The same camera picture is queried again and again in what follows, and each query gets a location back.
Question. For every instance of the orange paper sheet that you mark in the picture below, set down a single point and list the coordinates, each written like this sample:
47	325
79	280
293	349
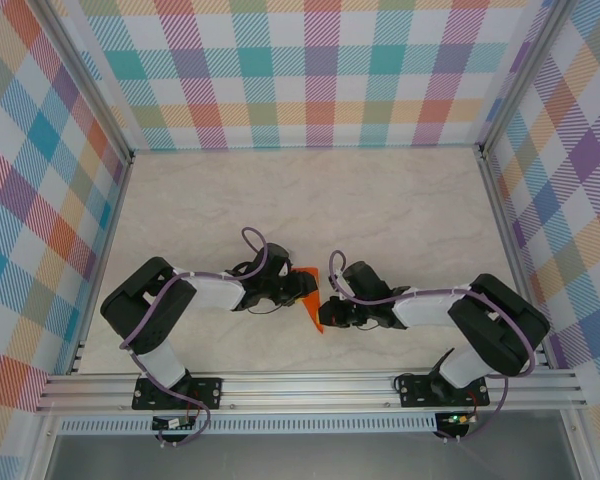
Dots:
313	312

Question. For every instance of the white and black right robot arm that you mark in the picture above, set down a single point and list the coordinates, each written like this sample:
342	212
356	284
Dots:
425	310

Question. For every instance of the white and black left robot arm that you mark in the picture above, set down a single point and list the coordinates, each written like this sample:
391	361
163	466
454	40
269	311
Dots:
215	295

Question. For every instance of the small circuit board green light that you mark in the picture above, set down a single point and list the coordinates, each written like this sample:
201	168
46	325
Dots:
455	419

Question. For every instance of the grey metal panel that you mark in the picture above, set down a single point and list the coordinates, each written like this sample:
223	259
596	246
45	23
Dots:
305	457

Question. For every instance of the small dark circuit board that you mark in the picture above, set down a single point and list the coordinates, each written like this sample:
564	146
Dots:
172	424

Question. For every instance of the long aluminium mounting rail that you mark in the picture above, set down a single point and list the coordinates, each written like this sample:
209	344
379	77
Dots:
305	390

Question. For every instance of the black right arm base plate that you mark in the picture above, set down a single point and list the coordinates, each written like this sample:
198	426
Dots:
412	390

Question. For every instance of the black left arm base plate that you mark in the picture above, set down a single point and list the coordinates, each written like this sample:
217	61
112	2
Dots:
207	390

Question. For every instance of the aluminium side rail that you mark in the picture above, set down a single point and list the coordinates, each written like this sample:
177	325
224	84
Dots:
113	225
503	225

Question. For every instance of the aluminium frame post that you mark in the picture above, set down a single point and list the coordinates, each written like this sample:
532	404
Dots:
518	75
94	85

